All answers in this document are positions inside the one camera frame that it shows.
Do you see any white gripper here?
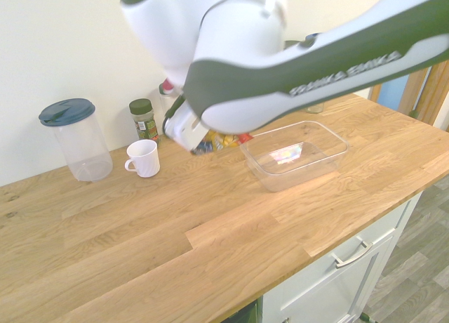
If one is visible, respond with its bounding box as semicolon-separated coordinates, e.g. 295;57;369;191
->
163;94;212;152

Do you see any colourful chip bag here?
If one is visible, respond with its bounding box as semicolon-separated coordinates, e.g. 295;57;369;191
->
189;128;255;157

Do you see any clear plastic rectangular container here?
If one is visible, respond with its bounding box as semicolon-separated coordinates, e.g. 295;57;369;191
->
239;120;350;193

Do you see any clear bottle with green lid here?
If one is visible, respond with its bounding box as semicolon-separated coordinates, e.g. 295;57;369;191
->
158;82;176;127

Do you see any spice jar with dark lid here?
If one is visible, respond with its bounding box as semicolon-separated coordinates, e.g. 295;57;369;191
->
128;98;161;147

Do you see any white ceramic mug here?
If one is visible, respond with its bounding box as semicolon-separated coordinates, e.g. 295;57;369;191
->
124;139;161;178

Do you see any clear pitcher with blue lid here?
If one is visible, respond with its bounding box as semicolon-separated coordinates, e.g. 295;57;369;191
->
38;98;114;183

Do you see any stainless steel dishwasher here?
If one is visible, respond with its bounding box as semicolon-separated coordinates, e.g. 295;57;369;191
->
224;296;264;323

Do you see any white cabinet with drawer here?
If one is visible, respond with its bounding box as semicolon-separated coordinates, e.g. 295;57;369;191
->
261;191;424;323

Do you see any silver drawer handle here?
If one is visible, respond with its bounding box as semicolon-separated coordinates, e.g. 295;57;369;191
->
330;240;374;270

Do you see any wooden door frame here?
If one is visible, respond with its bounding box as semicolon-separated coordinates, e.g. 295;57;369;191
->
368;60;449;131

